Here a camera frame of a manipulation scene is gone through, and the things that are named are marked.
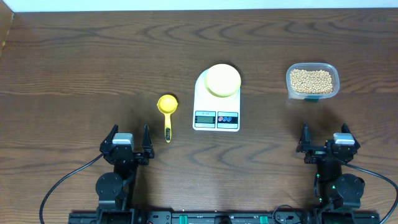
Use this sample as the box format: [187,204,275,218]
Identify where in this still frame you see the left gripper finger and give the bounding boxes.
[142,124,152,153]
[100,124,118,146]

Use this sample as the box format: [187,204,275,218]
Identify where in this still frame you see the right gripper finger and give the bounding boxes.
[341,123,361,148]
[298,123,311,147]

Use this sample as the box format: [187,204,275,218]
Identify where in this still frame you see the yellow measuring scoop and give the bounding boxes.
[157,95,178,142]

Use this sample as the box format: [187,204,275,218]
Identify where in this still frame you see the yellow plastic bowl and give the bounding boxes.
[205,64,241,98]

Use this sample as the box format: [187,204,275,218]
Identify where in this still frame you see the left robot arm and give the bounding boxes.
[96,125,155,223]

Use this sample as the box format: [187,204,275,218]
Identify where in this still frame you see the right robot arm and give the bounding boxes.
[296,123,365,223]

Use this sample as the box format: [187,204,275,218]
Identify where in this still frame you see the white digital kitchen scale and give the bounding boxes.
[192,69,241,132]

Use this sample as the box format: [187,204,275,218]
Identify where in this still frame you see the green tape label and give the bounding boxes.
[304,98,319,103]

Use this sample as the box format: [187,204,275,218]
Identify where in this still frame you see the soybeans pile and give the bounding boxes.
[290,69,333,94]

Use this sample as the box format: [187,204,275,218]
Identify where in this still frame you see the clear plastic container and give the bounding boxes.
[286,63,340,101]

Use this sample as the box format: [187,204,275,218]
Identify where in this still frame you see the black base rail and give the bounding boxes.
[68,210,381,224]

